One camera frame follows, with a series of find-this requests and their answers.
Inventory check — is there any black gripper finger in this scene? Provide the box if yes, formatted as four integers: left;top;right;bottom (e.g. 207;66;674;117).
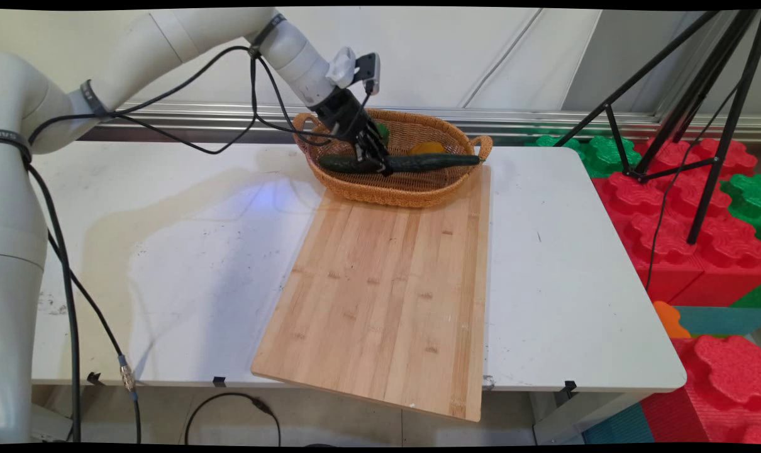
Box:
354;129;381;175
368;121;395;177

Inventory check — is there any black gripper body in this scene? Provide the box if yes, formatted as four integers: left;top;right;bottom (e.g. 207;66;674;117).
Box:
313;87;374;138

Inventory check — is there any dark green cucumber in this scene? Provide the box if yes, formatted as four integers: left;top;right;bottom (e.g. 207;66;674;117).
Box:
319;153;482;176

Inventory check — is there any woven wicker basket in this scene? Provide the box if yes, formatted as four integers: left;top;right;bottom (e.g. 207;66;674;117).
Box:
292;108;494;210

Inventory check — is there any bamboo cutting board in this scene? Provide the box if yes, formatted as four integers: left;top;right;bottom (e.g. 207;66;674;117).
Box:
250;165;491;423

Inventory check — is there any green foam block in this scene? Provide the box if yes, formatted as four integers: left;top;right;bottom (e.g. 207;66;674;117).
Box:
720;174;761;241
535;134;639;179

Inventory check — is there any large red foam block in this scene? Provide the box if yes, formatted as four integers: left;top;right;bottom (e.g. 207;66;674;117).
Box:
591;171;761;307

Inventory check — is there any white table leg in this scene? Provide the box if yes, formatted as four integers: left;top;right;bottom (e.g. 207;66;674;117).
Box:
531;390;655;444

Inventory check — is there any black tripod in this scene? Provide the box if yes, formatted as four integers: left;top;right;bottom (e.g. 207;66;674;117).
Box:
553;9;761;246

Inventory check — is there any orange foam piece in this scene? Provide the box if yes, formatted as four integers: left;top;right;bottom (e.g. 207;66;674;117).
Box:
653;301;692;340

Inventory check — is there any teal foam mat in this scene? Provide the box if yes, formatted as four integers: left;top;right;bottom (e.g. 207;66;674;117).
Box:
673;306;761;337
582;403;655;444

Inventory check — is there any small green foam piece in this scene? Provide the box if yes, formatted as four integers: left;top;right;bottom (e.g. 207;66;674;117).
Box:
730;284;761;309

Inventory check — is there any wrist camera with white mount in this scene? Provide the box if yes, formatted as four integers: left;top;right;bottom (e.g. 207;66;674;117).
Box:
326;46;381;95

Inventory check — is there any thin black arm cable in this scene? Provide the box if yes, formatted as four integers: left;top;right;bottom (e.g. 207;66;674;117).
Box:
28;45;376;165

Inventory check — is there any black looped floor cable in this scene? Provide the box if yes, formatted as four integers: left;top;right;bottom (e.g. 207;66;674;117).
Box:
184;392;282;446

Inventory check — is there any thin black tripod cable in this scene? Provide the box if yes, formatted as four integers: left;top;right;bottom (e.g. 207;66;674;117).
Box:
645;82;741;291

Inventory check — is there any black cable with metal connector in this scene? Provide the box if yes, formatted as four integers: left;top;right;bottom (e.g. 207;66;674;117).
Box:
47;233;142;444

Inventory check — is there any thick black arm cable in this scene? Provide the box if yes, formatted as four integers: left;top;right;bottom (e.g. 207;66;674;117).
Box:
25;160;83;442

